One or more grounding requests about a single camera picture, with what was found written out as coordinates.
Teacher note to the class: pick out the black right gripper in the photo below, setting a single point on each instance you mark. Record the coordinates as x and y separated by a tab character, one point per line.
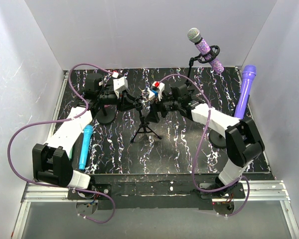
153	116

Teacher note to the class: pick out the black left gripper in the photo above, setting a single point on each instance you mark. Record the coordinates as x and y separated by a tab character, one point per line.
125	101

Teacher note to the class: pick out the black tripod stand with ring clamp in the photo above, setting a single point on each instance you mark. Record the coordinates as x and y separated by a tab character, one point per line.
144	125

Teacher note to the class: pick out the glitter purple silver-head microphone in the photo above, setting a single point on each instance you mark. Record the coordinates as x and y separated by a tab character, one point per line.
205	50

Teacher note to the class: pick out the mint green microphone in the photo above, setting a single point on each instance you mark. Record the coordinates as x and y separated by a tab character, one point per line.
69	153

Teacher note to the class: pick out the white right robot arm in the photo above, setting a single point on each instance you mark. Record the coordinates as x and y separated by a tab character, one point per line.
242	138

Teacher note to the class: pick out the black round-base clip stand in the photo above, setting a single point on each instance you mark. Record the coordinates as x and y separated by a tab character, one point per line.
106	115

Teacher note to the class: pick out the cyan blue microphone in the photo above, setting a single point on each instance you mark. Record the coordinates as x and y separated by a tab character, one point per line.
87	133

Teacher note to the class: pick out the black round-base stand right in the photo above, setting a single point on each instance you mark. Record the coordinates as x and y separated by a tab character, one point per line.
217	140

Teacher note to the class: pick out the solid purple microphone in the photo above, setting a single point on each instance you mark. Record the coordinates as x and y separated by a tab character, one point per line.
248	75

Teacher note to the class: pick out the blue and white block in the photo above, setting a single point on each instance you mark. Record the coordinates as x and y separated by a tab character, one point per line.
152	95

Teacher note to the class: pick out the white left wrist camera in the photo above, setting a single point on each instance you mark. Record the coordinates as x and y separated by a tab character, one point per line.
120	83

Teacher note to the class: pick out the black front mounting rail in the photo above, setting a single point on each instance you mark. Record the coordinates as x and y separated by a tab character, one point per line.
150	191

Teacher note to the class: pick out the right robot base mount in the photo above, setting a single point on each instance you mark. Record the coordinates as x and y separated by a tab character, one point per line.
223	200

